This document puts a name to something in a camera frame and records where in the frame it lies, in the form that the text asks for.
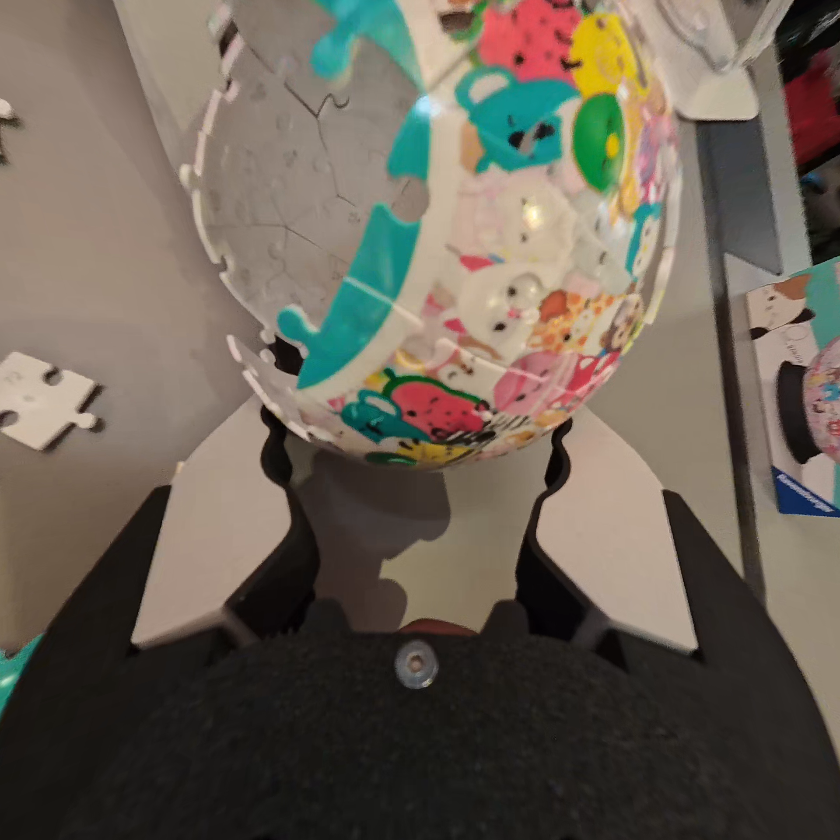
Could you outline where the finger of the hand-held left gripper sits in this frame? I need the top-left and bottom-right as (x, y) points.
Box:
(112, 0), (227, 175)

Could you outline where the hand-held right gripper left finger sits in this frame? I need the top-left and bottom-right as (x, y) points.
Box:
(130, 394), (322, 647)

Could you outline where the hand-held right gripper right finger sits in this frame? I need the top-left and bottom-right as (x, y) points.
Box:
(514, 416), (698, 654)

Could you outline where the colourful puzzle ball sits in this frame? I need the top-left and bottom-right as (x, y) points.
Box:
(179, 0), (685, 468)

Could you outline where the puzzle box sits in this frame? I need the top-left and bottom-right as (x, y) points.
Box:
(745, 257), (840, 518)

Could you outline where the instruction sheet on stand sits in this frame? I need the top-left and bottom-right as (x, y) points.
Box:
(646, 0), (798, 122)

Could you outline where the red seat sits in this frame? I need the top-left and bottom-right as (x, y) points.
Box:
(777, 33), (840, 175)

